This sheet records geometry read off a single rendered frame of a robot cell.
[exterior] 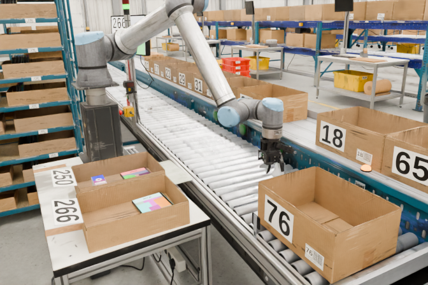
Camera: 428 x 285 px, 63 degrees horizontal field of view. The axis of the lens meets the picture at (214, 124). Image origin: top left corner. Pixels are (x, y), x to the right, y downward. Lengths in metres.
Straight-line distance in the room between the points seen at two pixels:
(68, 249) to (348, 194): 1.03
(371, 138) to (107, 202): 1.14
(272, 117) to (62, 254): 0.95
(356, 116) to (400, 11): 5.24
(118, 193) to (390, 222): 1.04
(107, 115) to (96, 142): 0.16
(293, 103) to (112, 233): 1.37
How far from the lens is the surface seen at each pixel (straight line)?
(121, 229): 1.34
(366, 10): 7.63
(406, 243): 1.47
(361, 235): 1.19
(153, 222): 1.36
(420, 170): 1.50
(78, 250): 1.39
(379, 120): 1.95
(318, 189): 1.55
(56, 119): 2.96
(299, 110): 2.27
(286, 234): 1.29
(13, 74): 2.90
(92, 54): 1.96
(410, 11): 7.05
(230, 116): 1.44
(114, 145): 2.06
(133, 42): 1.98
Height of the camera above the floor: 1.52
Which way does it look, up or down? 17 degrees down
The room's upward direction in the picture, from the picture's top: 2 degrees counter-clockwise
